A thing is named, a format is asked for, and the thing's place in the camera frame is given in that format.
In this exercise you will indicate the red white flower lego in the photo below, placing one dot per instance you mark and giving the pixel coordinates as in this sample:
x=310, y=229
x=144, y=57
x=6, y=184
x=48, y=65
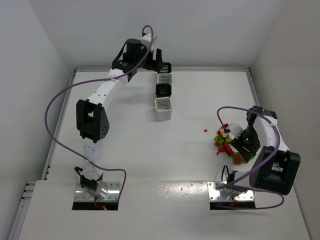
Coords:
x=223, y=131

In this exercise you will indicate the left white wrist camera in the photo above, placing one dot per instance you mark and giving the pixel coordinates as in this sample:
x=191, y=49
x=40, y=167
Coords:
x=148, y=41

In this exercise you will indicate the far white slatted container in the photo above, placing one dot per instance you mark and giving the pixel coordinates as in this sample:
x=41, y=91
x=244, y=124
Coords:
x=164, y=78

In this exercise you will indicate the metal base plate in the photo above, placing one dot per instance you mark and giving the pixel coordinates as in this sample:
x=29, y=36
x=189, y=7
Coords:
x=107, y=191
x=224, y=195

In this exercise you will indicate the near white slatted container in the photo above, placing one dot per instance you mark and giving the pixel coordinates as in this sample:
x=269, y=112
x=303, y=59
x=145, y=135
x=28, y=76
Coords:
x=163, y=108

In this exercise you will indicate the long red lego brick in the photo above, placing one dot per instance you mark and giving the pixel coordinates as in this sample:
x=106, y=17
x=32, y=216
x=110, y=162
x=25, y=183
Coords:
x=229, y=151

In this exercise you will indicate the black slatted container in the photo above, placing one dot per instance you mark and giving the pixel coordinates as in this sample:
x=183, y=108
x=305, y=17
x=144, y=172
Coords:
x=163, y=90
x=166, y=69

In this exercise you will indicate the far black slatted container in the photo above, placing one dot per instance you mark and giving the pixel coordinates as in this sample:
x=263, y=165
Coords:
x=166, y=69

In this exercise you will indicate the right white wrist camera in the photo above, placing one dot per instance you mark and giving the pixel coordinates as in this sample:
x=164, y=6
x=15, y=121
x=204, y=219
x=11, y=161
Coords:
x=235, y=129

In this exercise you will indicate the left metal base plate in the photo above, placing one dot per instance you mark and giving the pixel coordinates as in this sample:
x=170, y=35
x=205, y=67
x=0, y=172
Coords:
x=107, y=191

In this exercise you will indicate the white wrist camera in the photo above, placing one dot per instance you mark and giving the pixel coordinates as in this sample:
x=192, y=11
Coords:
x=235, y=129
x=148, y=41

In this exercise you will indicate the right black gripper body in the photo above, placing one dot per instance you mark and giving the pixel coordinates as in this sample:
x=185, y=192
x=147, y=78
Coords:
x=238, y=144

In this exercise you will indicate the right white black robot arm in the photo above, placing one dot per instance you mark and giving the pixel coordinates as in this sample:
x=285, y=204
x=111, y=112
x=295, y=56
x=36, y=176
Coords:
x=274, y=166

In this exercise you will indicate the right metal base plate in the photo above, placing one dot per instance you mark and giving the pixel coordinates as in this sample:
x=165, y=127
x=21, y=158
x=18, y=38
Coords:
x=224, y=195

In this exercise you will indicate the near black slatted container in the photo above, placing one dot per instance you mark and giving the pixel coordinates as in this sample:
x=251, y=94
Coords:
x=163, y=90

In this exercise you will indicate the lime green printed lego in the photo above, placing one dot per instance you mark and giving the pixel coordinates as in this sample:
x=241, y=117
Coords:
x=219, y=141

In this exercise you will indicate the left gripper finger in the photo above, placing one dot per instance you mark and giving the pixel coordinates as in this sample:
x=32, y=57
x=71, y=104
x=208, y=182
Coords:
x=161, y=67
x=158, y=58

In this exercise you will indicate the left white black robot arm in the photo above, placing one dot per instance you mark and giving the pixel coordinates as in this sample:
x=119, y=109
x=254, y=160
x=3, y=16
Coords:
x=91, y=117

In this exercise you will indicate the orange lego plate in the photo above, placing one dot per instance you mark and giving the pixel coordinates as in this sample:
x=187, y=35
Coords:
x=238, y=159

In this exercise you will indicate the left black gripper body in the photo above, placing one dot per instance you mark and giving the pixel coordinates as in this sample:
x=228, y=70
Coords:
x=155, y=61

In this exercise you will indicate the white slatted container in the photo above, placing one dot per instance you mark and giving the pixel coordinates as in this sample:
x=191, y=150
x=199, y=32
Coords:
x=164, y=78
x=163, y=108

